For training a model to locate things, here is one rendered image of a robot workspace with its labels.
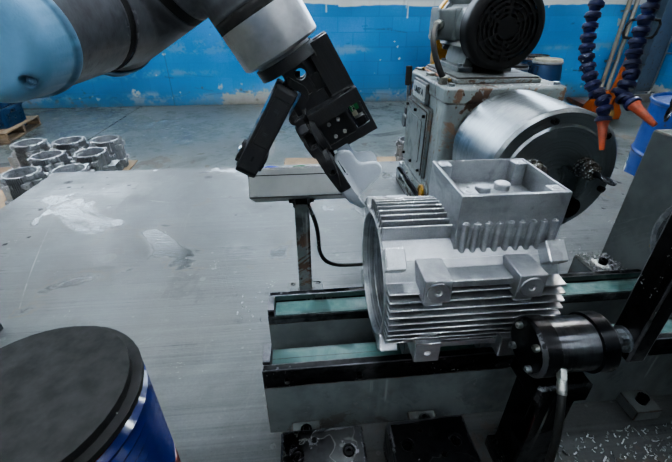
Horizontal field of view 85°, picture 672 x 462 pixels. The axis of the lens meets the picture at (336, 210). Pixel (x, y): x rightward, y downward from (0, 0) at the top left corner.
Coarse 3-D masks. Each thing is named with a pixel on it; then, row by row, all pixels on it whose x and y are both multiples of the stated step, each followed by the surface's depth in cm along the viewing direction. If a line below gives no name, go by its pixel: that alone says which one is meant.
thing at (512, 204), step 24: (432, 168) 46; (456, 168) 47; (480, 168) 47; (504, 168) 47; (528, 168) 46; (432, 192) 47; (456, 192) 39; (480, 192) 42; (504, 192) 43; (528, 192) 38; (552, 192) 38; (456, 216) 39; (480, 216) 39; (504, 216) 39; (528, 216) 40; (552, 216) 40; (456, 240) 40; (480, 240) 41; (504, 240) 41; (528, 240) 41
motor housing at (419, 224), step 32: (384, 224) 41; (416, 224) 41; (448, 224) 41; (416, 256) 40; (448, 256) 41; (480, 256) 41; (384, 288) 40; (416, 288) 39; (480, 288) 39; (544, 288) 40; (384, 320) 41; (416, 320) 40; (448, 320) 40; (480, 320) 41; (512, 320) 41
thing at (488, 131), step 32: (512, 96) 73; (544, 96) 71; (480, 128) 72; (512, 128) 65; (544, 128) 63; (576, 128) 63; (608, 128) 64; (544, 160) 66; (576, 160) 66; (608, 160) 68; (576, 192) 70
